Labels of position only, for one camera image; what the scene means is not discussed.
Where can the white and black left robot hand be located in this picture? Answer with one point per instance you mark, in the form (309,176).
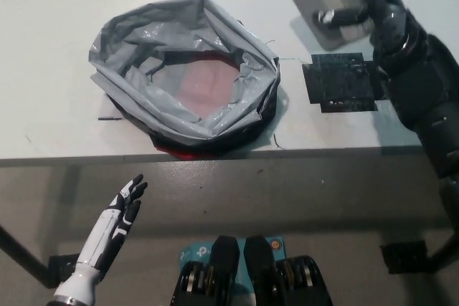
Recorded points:
(102,234)

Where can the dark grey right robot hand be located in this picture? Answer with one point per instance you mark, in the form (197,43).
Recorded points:
(391,26)

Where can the grey and black plastic bag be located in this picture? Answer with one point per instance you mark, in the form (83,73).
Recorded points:
(147,37)

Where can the black tape patch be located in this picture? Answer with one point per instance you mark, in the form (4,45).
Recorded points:
(337,84)

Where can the black metal table leg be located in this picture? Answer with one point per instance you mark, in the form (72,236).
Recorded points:
(21,252)
(446,252)

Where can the teal cardboard box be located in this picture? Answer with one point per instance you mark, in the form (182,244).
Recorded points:
(195,252)

